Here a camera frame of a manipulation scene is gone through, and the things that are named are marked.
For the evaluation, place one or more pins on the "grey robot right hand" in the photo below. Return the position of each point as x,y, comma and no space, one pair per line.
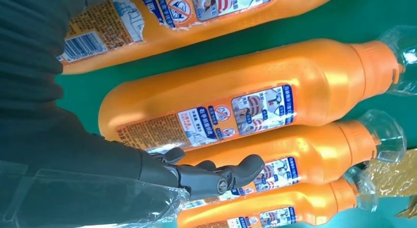
81,174

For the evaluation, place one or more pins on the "yellow plastic sheet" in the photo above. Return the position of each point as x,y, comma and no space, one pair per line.
391,174

